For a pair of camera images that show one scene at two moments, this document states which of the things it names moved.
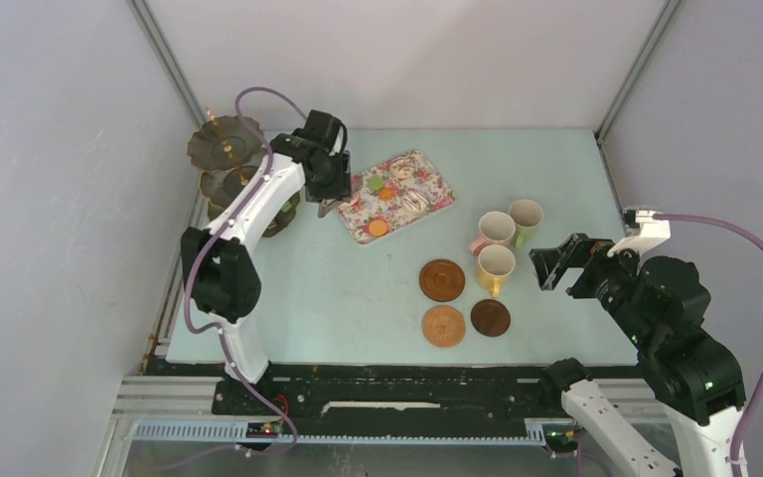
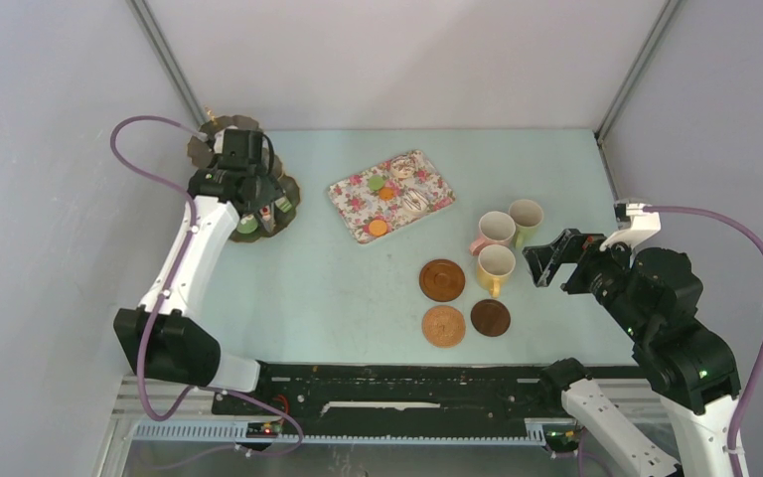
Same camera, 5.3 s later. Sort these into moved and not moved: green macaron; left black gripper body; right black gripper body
Moved: left black gripper body
Not moved: right black gripper body; green macaron
